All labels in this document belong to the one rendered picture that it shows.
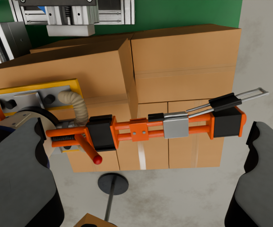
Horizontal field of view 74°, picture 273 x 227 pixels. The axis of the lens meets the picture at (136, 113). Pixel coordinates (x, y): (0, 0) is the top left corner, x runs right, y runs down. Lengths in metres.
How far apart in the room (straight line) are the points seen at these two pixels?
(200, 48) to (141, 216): 2.53
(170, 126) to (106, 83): 0.34
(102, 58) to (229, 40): 0.73
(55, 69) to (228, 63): 0.92
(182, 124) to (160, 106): 0.71
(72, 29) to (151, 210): 2.63
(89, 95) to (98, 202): 2.27
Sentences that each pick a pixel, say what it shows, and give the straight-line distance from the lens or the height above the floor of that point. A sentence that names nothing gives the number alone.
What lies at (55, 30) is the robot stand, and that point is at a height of 0.99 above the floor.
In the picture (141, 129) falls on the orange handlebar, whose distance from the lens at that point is 0.52.
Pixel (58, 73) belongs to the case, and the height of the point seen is 0.94.
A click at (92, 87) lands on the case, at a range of 0.76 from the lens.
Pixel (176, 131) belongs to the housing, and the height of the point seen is 1.20.
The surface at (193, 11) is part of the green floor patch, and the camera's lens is 1.67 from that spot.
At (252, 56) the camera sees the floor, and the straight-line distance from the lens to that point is 1.89.
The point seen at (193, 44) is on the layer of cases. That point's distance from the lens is 1.13.
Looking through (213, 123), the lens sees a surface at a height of 1.21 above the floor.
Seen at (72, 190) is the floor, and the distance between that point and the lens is 2.82.
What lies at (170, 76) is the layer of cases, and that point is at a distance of 1.15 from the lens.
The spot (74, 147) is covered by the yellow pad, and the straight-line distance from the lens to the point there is 0.77.
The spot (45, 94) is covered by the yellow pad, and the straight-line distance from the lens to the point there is 0.69.
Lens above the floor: 1.63
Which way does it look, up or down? 61 degrees down
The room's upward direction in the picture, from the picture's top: 175 degrees counter-clockwise
